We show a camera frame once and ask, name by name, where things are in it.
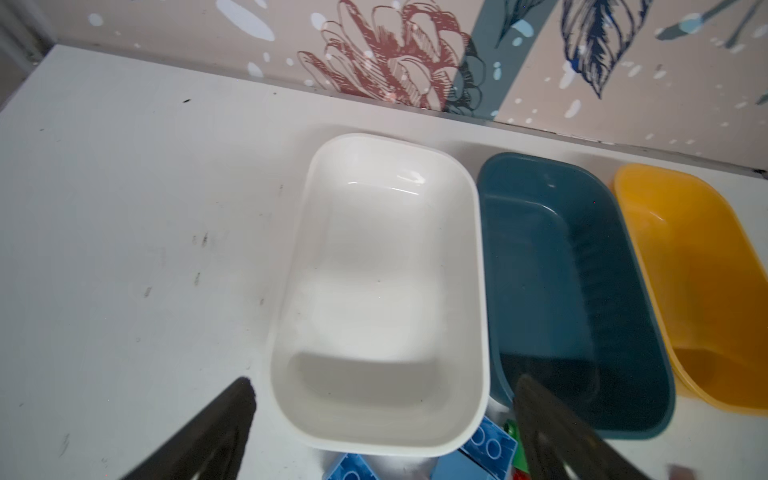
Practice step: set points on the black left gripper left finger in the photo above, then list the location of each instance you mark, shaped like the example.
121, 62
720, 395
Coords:
209, 446

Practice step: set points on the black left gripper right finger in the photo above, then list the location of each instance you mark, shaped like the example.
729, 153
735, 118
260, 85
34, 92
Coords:
557, 441

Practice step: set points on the blue lego centre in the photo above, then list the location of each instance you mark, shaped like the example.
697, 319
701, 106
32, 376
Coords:
491, 448

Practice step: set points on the blue lego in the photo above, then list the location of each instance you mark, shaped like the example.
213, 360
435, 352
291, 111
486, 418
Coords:
349, 466
491, 448

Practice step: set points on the teal plastic bin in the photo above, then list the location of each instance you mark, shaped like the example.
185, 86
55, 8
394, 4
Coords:
566, 299

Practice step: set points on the blue lego far left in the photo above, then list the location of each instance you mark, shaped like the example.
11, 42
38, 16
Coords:
349, 466

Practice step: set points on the white plastic bin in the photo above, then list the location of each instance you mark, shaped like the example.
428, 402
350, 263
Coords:
380, 345

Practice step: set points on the yellow plastic bin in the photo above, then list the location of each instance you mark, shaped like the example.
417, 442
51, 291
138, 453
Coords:
706, 283

